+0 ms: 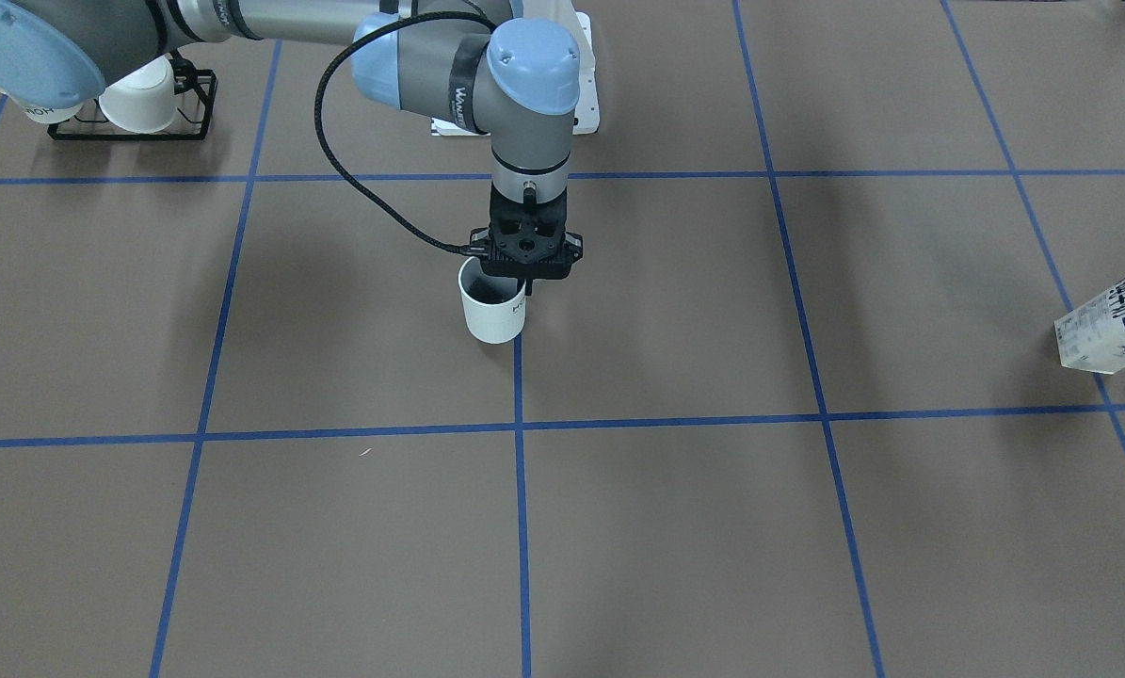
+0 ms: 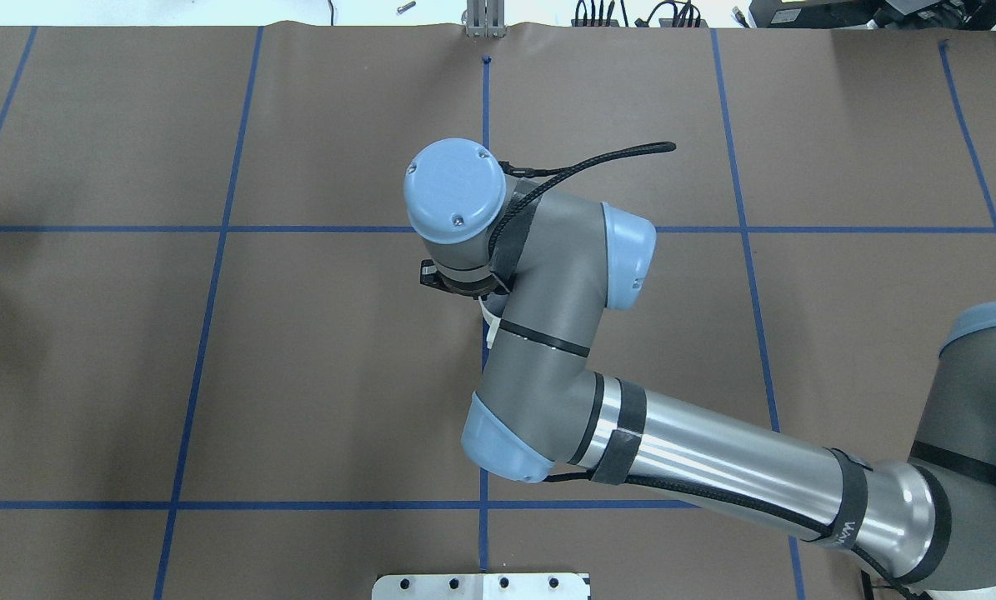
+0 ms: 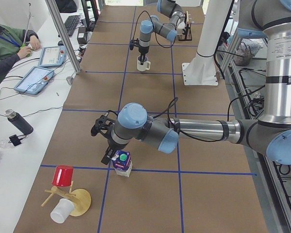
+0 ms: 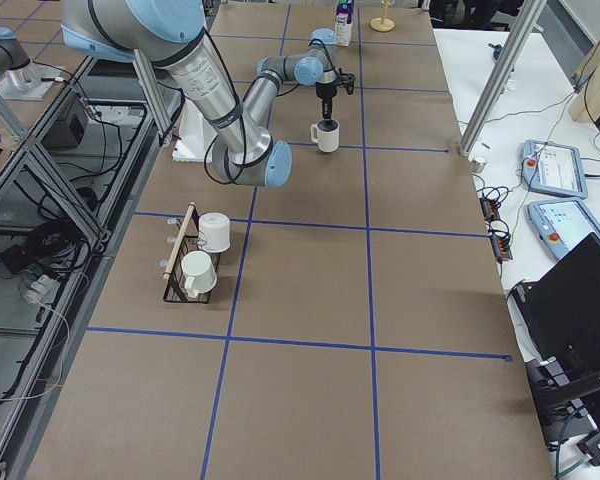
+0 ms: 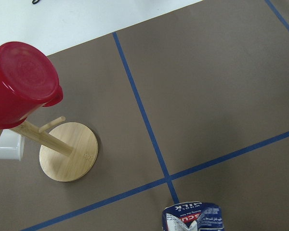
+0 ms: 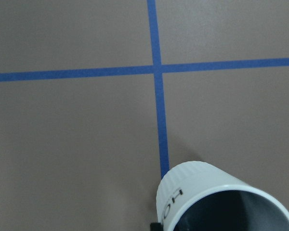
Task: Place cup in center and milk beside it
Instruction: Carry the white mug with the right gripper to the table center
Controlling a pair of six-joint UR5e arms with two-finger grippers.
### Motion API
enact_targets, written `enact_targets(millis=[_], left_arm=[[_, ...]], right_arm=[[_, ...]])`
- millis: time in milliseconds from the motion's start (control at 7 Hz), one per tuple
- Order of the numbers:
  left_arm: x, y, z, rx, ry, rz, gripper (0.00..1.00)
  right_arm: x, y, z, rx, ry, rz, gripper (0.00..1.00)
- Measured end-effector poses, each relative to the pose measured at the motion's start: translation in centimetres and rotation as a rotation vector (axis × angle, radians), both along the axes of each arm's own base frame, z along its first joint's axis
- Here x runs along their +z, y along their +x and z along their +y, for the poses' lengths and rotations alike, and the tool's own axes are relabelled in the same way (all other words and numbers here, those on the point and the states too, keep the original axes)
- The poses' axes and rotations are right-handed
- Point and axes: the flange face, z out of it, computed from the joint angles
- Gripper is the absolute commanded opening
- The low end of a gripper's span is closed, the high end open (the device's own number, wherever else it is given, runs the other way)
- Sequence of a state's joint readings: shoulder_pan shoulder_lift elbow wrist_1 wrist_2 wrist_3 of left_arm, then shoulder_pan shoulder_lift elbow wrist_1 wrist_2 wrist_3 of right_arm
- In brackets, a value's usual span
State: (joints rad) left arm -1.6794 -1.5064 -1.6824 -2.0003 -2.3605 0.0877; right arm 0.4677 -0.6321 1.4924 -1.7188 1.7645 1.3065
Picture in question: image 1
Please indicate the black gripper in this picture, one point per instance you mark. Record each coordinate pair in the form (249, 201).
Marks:
(574, 247)

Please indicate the white mug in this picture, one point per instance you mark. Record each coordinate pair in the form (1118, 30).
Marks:
(494, 307)

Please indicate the milk carton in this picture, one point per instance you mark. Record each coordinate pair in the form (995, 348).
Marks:
(1092, 337)

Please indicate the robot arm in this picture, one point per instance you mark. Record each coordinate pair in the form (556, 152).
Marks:
(58, 53)

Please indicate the white cup lower rack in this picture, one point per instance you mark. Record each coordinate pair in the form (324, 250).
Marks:
(144, 101)

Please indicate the white cup rack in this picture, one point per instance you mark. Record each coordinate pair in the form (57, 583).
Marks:
(144, 101)
(48, 115)

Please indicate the white cup upper rack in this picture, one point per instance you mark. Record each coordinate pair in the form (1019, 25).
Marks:
(48, 115)

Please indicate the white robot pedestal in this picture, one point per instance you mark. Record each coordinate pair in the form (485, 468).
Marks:
(586, 85)

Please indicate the black wire cup rack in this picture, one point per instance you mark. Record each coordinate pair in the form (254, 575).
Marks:
(196, 95)

